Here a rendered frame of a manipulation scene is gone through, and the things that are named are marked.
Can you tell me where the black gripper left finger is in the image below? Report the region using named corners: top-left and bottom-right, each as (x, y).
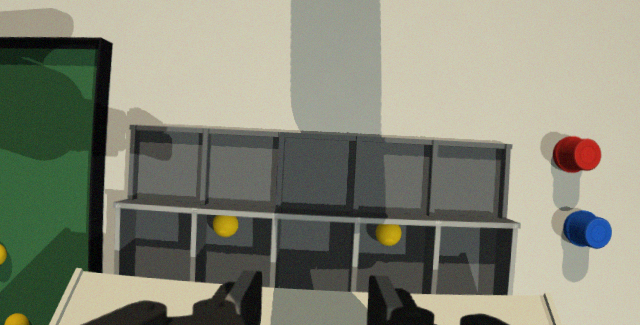
top-left (82, 270), bottom-right (262, 325)

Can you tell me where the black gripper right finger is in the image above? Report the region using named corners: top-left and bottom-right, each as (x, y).
top-left (367, 276), bottom-right (509, 325)

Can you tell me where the red plug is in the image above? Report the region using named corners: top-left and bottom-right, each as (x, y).
top-left (553, 136), bottom-right (601, 173)

